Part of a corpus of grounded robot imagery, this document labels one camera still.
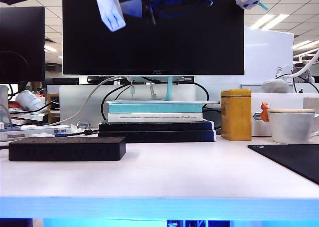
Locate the white charger block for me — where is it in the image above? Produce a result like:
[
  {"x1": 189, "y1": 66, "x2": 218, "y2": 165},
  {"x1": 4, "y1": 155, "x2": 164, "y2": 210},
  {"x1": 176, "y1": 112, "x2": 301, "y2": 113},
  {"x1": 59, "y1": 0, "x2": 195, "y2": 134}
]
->
[{"x1": 94, "y1": 0, "x2": 127, "y2": 32}]

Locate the white partition board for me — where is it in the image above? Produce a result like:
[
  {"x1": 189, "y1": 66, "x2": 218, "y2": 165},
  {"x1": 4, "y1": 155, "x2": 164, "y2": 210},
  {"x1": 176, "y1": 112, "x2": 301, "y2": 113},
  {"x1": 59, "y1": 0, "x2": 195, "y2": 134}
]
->
[{"x1": 244, "y1": 26, "x2": 295, "y2": 86}]

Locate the pile of books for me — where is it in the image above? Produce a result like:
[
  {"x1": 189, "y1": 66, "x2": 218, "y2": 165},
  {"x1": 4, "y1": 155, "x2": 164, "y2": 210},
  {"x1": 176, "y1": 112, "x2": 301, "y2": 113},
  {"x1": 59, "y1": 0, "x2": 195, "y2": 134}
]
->
[{"x1": 7, "y1": 102, "x2": 48, "y2": 125}]

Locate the white desk fan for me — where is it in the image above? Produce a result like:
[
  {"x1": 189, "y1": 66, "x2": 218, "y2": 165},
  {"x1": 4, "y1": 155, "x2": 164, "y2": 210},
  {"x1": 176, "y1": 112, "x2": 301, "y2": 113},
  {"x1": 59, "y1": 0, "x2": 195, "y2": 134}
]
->
[{"x1": 293, "y1": 64, "x2": 316, "y2": 84}]

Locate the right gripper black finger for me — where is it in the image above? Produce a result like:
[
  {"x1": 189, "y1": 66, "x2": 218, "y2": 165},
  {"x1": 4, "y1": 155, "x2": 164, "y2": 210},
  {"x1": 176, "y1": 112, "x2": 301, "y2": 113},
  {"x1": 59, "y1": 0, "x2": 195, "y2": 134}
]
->
[{"x1": 121, "y1": 0, "x2": 143, "y2": 18}]

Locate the wooden mug lid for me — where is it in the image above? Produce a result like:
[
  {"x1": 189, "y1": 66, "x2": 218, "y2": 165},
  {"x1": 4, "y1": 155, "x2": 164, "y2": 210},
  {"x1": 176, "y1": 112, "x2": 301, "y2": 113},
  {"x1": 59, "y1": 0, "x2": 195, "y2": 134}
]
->
[{"x1": 267, "y1": 108, "x2": 316, "y2": 114}]

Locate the black mouse pad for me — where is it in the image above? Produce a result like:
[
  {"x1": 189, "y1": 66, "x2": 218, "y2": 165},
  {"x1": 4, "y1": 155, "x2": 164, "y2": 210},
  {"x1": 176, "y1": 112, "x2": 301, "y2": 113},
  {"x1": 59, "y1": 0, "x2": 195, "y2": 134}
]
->
[{"x1": 247, "y1": 144, "x2": 319, "y2": 186}]

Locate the orange fox figurine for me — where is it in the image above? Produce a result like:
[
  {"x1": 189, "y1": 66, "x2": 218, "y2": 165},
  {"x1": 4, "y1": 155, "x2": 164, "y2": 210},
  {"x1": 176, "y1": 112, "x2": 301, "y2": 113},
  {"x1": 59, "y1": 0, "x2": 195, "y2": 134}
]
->
[{"x1": 260, "y1": 102, "x2": 272, "y2": 123}]

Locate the yellow tin can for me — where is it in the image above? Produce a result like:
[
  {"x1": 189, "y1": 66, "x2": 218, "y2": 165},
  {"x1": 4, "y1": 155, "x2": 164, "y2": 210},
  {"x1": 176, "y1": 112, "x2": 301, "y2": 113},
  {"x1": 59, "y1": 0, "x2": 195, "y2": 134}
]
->
[{"x1": 221, "y1": 89, "x2": 252, "y2": 141}]

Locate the white panel edge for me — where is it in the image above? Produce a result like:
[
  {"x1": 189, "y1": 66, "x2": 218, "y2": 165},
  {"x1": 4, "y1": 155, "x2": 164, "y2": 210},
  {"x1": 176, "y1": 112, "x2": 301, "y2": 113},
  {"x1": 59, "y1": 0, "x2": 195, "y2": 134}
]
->
[{"x1": 0, "y1": 85, "x2": 10, "y2": 124}]

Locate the large black monitor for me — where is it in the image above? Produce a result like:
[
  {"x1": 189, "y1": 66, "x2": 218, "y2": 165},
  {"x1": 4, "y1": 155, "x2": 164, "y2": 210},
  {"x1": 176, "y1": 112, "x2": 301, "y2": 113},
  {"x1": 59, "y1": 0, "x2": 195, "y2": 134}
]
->
[{"x1": 62, "y1": 0, "x2": 245, "y2": 76}]

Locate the black power strip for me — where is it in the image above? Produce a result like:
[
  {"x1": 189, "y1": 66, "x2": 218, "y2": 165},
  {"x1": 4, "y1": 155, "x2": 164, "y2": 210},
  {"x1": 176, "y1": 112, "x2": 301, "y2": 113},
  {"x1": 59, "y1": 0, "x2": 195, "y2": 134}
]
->
[{"x1": 8, "y1": 136, "x2": 127, "y2": 162}]

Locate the white ceramic mug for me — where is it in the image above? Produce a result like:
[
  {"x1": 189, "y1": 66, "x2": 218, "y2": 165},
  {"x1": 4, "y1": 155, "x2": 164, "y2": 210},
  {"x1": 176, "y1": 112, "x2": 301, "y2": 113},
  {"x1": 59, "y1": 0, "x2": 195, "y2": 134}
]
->
[{"x1": 267, "y1": 112, "x2": 319, "y2": 145}]

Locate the grey monitor cable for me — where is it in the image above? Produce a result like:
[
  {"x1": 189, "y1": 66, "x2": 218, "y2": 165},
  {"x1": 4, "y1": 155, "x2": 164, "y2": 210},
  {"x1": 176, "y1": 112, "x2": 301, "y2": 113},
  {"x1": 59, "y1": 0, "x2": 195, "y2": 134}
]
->
[{"x1": 42, "y1": 76, "x2": 131, "y2": 128}]

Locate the teal book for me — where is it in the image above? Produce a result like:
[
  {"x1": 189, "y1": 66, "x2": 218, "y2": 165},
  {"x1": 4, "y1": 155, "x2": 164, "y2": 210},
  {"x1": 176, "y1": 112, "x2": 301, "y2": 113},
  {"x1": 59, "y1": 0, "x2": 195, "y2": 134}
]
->
[{"x1": 108, "y1": 103, "x2": 203, "y2": 114}]

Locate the white rounded object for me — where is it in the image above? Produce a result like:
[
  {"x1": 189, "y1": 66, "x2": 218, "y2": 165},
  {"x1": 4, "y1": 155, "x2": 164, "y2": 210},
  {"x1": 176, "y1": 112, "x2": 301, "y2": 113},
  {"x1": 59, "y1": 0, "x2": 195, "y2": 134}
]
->
[{"x1": 261, "y1": 79, "x2": 290, "y2": 94}]

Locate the teal silver monitor stand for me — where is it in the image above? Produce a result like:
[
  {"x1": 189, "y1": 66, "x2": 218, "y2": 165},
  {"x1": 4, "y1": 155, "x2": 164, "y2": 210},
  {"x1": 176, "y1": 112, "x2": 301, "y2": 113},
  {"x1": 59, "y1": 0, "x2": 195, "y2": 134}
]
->
[{"x1": 105, "y1": 75, "x2": 221, "y2": 105}]

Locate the white plastic bottle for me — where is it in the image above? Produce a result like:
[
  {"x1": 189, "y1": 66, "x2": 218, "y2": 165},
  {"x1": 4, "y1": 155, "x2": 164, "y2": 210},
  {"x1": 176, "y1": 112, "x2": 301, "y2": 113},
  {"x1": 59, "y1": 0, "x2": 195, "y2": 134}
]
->
[{"x1": 15, "y1": 90, "x2": 45, "y2": 112}]

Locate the white hose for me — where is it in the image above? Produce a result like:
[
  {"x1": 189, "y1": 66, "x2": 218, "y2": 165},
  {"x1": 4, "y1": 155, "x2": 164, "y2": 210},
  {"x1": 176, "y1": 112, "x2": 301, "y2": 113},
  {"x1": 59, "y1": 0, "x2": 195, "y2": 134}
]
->
[{"x1": 291, "y1": 48, "x2": 319, "y2": 78}]

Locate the white box with barcode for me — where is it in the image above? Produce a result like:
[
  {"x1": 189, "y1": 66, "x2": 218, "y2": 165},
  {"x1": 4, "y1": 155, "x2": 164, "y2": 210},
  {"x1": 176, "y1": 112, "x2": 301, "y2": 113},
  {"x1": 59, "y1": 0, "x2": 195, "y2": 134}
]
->
[{"x1": 20, "y1": 125, "x2": 72, "y2": 136}]

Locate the small white flat box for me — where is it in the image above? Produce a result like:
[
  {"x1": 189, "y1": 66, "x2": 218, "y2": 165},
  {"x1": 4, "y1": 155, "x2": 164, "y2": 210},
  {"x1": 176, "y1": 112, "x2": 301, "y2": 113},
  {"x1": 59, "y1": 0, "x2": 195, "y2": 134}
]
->
[{"x1": 29, "y1": 133, "x2": 55, "y2": 139}]

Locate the black monitor cable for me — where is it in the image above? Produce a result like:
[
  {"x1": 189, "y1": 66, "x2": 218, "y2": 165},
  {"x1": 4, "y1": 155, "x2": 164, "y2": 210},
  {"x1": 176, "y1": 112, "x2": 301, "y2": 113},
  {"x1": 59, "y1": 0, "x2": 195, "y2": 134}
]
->
[
  {"x1": 101, "y1": 83, "x2": 131, "y2": 122},
  {"x1": 183, "y1": 81, "x2": 210, "y2": 110}
]

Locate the white cardboard box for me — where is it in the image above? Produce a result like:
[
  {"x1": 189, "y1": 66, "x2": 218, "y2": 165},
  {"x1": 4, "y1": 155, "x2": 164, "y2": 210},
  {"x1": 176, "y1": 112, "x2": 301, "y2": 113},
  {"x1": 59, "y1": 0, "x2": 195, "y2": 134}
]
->
[{"x1": 251, "y1": 93, "x2": 319, "y2": 137}]

